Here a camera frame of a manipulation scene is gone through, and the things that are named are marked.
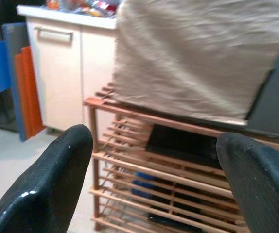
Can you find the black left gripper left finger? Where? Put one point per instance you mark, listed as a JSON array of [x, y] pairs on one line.
[[44, 189]]

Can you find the blue box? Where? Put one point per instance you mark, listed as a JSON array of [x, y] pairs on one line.
[[143, 174]]

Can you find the dark grey mini fridge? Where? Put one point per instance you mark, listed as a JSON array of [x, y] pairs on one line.
[[275, 102]]

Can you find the black tray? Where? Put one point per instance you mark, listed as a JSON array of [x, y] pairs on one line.
[[178, 140]]

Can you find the cream kitchen cabinet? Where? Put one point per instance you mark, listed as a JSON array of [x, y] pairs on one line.
[[59, 85]]

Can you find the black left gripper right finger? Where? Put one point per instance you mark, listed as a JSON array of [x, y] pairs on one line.
[[263, 189]]

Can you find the wooden slatted rack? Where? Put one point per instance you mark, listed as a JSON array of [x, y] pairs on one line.
[[134, 116]]

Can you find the large blue board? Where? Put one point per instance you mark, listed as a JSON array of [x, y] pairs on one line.
[[15, 36]]

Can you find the flat black object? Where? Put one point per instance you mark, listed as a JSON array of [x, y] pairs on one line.
[[163, 219]]

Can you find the yellow green snack pack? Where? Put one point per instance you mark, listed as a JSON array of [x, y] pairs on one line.
[[91, 12]]

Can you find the orange board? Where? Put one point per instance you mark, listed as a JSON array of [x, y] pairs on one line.
[[33, 97], [20, 97]]

